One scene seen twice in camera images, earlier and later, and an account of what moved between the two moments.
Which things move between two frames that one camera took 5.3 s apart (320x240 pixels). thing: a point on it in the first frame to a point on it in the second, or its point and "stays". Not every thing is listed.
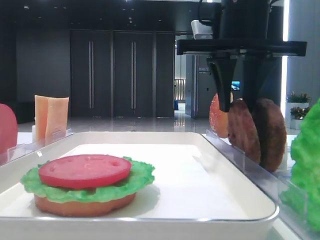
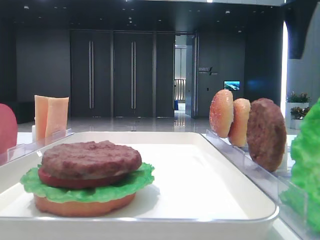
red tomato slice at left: (8, 129) stays
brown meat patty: (242, 131) to (88, 160)
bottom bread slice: (58, 208) stays
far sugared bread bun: (218, 118) stays
